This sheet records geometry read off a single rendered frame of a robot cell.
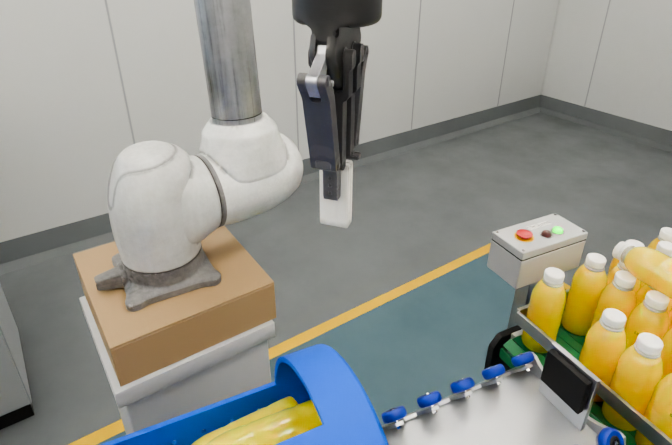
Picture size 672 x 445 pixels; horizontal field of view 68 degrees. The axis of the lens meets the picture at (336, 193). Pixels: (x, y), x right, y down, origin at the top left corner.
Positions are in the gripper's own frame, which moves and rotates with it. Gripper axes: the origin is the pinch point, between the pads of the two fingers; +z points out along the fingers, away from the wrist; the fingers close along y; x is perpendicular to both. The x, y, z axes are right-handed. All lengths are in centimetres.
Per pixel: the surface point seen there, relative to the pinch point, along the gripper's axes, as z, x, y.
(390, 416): 51, 5, -16
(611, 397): 52, 42, -34
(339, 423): 26.6, 2.5, 5.6
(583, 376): 44, 35, -29
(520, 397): 56, 27, -32
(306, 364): 26.3, -4.2, -0.9
